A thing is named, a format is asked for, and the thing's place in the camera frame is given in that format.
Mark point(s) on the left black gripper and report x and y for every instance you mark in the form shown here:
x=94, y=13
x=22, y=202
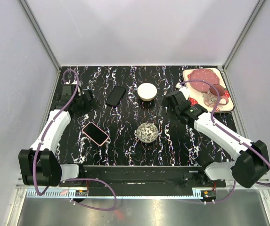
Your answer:
x=94, y=105

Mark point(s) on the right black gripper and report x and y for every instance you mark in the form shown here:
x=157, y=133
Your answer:
x=166, y=102

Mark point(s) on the black phone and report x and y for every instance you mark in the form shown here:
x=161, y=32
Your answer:
x=115, y=96

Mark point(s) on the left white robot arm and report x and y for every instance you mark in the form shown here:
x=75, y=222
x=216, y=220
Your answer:
x=42, y=152

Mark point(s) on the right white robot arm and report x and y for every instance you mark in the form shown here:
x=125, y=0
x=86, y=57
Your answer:
x=250, y=159

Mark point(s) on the pink cased phone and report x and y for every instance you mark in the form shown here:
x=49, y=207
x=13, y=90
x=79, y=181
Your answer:
x=95, y=134

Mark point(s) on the strawberry patterned tray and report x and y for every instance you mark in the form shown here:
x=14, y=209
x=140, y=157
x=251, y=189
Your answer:
x=198, y=97

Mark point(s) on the cream bowl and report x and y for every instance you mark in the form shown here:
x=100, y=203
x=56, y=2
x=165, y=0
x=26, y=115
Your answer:
x=147, y=91

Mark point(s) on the pink printed mug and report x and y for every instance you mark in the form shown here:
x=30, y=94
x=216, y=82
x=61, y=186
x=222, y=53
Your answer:
x=215, y=91

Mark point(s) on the pink dotted plate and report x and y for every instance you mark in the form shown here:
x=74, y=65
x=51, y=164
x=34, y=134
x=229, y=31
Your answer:
x=206, y=75

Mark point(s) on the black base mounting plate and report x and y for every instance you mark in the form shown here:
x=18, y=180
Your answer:
x=186, y=176

